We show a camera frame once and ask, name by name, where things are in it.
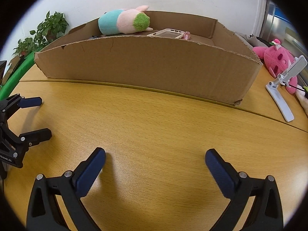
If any teal pink green plush toy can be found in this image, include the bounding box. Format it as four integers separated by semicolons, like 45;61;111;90
98;5;154;35

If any beige phone case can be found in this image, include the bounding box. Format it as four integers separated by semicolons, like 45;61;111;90
147;28;187;39

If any dark screen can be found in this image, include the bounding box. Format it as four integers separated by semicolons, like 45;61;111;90
0;60;8;85

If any white fluffy toy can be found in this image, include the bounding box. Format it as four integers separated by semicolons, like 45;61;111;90
295;84;308;116

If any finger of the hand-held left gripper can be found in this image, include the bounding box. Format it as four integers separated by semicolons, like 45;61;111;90
11;128;52;169
0;93;43;126

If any silver metal panel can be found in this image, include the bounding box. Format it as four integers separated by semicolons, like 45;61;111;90
262;0;296;51

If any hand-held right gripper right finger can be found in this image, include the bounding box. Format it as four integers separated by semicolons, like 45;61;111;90
205;149;284;231

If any green hoop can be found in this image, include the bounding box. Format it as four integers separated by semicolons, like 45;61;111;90
0;52;36;99

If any white phone stand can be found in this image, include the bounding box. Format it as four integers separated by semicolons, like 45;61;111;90
266;55;308;122

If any brown cardboard box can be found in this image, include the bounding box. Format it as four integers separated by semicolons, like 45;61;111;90
34;10;263;106

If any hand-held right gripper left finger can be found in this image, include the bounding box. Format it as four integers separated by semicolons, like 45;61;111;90
28;147;106;231

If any pink plush bear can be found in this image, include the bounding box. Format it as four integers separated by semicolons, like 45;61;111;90
252;39;302;95

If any green potted plant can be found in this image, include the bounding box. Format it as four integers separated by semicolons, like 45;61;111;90
30;11;69;42
13;37;37;58

